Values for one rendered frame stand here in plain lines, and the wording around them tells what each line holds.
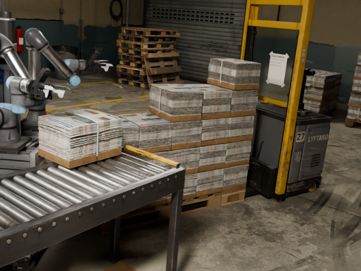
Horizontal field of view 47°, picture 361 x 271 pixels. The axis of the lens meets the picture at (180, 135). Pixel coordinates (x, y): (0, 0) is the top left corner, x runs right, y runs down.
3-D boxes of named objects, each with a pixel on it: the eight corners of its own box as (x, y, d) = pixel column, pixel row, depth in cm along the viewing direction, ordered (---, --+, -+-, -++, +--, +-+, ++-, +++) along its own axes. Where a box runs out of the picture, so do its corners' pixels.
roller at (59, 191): (31, 179, 214) (31, 170, 213) (90, 209, 187) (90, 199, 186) (22, 182, 211) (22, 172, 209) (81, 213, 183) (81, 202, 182)
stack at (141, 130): (81, 214, 340) (82, 115, 317) (196, 190, 404) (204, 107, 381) (100, 235, 309) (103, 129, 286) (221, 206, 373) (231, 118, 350)
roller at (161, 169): (115, 156, 259) (115, 148, 258) (172, 177, 232) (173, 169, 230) (109, 157, 255) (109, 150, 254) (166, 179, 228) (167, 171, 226)
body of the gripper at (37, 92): (53, 100, 211) (36, 96, 217) (55, 83, 210) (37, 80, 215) (42, 100, 205) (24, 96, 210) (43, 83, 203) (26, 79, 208)
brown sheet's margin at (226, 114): (178, 108, 364) (178, 104, 363) (204, 107, 380) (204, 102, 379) (202, 119, 334) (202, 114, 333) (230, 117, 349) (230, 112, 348)
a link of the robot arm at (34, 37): (36, 26, 275) (85, 80, 299) (35, 25, 285) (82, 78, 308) (23, 37, 274) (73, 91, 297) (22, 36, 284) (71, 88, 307)
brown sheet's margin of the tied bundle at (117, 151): (90, 142, 262) (90, 136, 261) (121, 154, 246) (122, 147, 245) (70, 147, 250) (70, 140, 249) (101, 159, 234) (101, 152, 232)
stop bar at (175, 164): (127, 147, 261) (127, 144, 261) (180, 166, 236) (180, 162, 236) (123, 148, 259) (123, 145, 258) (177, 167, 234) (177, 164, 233)
